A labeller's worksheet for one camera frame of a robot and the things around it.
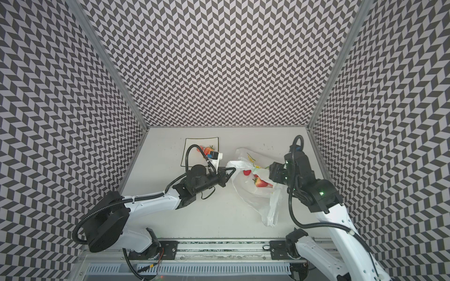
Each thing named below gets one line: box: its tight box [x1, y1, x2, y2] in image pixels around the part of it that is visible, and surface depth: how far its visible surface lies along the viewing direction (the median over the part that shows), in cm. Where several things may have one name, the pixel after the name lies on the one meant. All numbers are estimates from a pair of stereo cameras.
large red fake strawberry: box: [252, 174, 274, 188], surface depth 91 cm
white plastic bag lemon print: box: [226, 147, 288, 227], surface depth 78 cm
